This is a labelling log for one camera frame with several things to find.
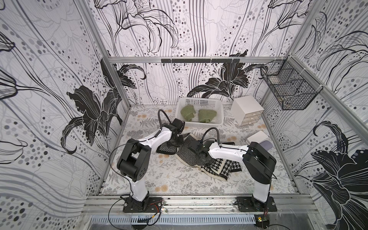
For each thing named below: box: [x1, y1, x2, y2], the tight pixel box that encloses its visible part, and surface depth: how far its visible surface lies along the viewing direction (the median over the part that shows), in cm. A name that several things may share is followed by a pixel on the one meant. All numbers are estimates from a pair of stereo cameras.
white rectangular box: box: [246, 130, 269, 145], surface depth 97 cm
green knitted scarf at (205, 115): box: [198, 109, 218, 124], surface depth 106 cm
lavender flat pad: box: [259, 140, 274, 151], surface depth 96 cm
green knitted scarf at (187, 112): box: [180, 104, 196, 122], surface depth 107 cm
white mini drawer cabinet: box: [230, 94, 265, 127], surface depth 102 cm
